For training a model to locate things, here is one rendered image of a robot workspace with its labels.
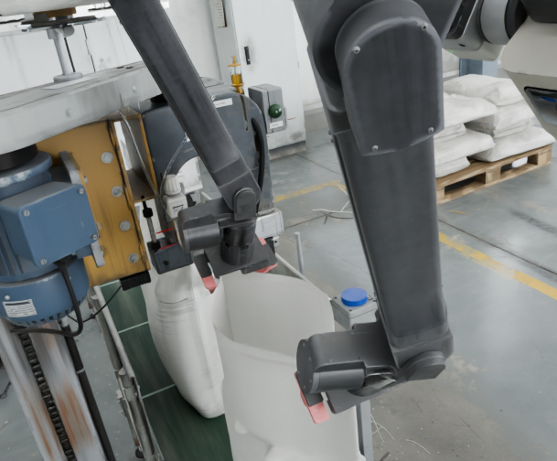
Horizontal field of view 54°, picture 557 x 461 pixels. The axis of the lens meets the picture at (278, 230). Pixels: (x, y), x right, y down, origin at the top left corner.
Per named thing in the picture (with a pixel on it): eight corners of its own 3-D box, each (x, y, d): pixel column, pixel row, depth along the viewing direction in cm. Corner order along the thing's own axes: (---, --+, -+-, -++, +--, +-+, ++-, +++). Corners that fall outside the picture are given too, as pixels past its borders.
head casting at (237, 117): (277, 212, 120) (259, 74, 108) (170, 245, 112) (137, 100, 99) (228, 177, 145) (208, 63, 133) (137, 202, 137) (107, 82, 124)
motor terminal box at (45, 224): (106, 254, 82) (86, 182, 77) (45, 286, 75) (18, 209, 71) (76, 244, 87) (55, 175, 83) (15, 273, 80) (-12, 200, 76)
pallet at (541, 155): (550, 163, 412) (552, 144, 406) (428, 208, 366) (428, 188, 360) (468, 143, 479) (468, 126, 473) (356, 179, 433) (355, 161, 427)
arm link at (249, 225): (262, 221, 88) (251, 196, 92) (220, 230, 86) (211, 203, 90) (258, 246, 94) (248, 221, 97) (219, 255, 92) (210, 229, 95)
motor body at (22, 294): (101, 311, 88) (55, 165, 78) (0, 346, 83) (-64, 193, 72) (87, 273, 101) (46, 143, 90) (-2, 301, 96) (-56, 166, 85)
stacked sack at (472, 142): (499, 151, 379) (500, 130, 373) (425, 175, 354) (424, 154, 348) (453, 139, 414) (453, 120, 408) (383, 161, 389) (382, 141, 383)
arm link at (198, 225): (257, 188, 84) (240, 164, 90) (182, 202, 80) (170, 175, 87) (258, 251, 90) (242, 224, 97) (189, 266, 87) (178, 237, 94)
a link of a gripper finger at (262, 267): (226, 269, 108) (228, 241, 100) (259, 258, 110) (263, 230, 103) (240, 296, 104) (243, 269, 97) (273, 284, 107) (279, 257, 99)
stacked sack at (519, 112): (561, 114, 396) (562, 94, 390) (490, 136, 372) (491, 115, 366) (512, 106, 433) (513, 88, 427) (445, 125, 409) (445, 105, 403)
